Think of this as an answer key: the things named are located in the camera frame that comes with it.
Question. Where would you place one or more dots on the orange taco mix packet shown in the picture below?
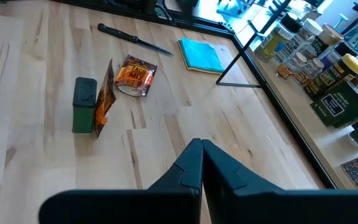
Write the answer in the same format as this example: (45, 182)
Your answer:
(104, 99)
(137, 76)

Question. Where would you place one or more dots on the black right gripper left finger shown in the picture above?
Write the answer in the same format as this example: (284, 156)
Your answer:
(135, 207)

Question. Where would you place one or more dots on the tan lid spice jar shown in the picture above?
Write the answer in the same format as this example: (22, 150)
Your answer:
(330, 34)

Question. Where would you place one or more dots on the white lid spice jar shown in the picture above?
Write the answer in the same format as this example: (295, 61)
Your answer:
(312, 26)

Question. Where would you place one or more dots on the black lid purple label jar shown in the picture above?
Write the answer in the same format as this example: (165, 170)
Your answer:
(346, 48)

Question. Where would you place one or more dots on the black aluminium table frame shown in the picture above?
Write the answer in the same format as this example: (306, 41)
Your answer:
(210, 26)

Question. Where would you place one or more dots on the yellow lid dark spice jar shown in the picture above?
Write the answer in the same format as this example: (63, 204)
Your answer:
(331, 79)

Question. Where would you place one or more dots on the small cork stoppered glass jar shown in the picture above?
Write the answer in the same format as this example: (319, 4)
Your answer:
(289, 67)
(310, 71)

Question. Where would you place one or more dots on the wooden shelf riser black frame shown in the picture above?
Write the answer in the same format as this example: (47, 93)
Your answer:
(315, 137)

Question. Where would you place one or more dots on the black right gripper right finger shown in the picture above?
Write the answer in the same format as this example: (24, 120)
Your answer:
(259, 207)

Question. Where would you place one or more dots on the black kitchen knife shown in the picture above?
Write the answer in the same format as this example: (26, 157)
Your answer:
(120, 33)

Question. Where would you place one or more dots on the black lid olive label jar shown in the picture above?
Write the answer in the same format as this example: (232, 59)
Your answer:
(272, 42)

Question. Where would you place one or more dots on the teal cleaning cloth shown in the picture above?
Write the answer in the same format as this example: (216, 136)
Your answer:
(200, 54)

